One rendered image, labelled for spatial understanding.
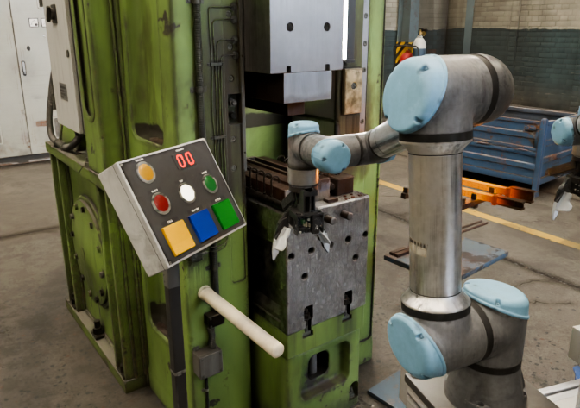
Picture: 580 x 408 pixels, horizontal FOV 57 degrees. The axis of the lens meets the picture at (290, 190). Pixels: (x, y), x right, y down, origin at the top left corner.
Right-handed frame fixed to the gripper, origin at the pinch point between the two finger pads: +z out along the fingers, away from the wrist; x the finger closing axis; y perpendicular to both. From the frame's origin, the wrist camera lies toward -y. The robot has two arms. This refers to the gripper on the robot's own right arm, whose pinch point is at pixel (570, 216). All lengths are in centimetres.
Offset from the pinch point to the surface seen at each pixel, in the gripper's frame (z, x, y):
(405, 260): 27, -33, -41
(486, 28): -54, 534, -727
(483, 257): 27.3, -2.7, -33.6
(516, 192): 0.8, 4.4, -28.6
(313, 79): -40, -68, -46
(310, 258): 20, -72, -39
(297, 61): -46, -74, -44
